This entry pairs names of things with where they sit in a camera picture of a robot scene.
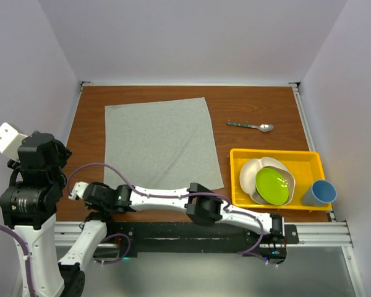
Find grey cloth napkin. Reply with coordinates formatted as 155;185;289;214
104;98;224;190

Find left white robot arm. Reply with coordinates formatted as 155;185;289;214
0;132;116;296

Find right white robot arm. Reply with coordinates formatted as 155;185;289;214
69;182;285;244

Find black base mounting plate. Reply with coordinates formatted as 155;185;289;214
89;220;297;264

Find beige shell-shaped plate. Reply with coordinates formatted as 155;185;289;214
239;157;296;205

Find lime green bowl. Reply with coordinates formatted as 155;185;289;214
255;167;289;205

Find yellow plastic tray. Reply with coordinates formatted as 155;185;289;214
229;148;332;212

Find blue plastic cup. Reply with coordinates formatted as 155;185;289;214
301;179;338;207

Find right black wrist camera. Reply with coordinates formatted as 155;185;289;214
68;182;89;200

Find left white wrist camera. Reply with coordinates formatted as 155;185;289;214
0;123;27;161

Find spoon with teal handle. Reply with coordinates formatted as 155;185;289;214
226;121;274;132

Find aluminium frame rail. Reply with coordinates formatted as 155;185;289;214
54;222;353;247

